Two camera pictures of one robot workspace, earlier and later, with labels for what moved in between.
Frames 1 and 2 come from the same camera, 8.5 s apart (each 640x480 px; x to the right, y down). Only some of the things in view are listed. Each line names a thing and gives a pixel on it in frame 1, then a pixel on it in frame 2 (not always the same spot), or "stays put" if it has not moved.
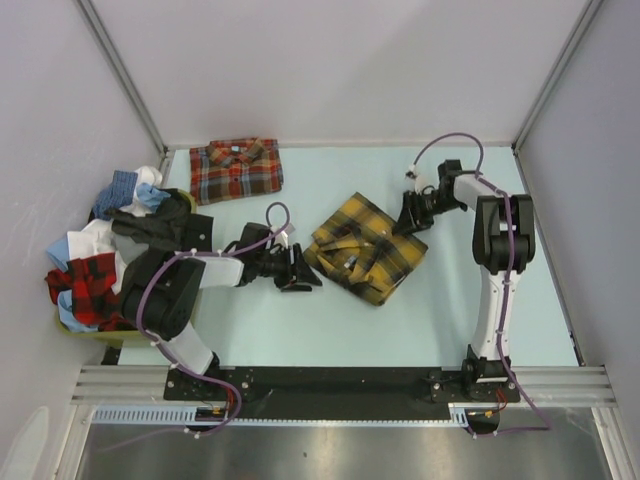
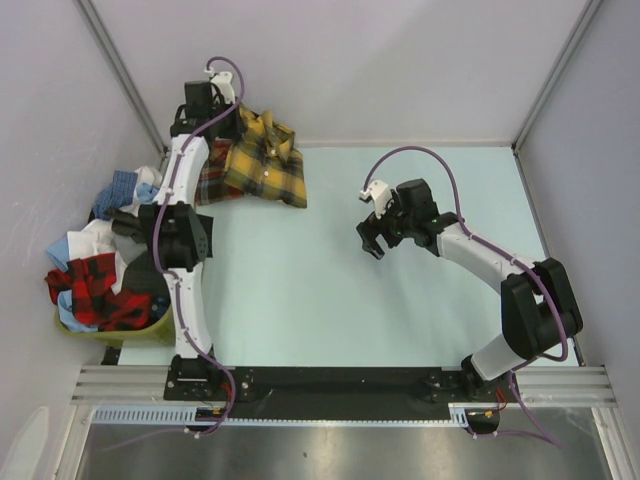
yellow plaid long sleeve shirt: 359,249 → 264,161
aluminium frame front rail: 555,386 stays put
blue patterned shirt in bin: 120,192 stays put
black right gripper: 412,218 → 371,228
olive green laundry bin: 123,339 stays put
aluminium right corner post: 587,15 stays put
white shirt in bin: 95,238 stays put
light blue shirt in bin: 148,196 stays put
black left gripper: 300,273 → 238,128
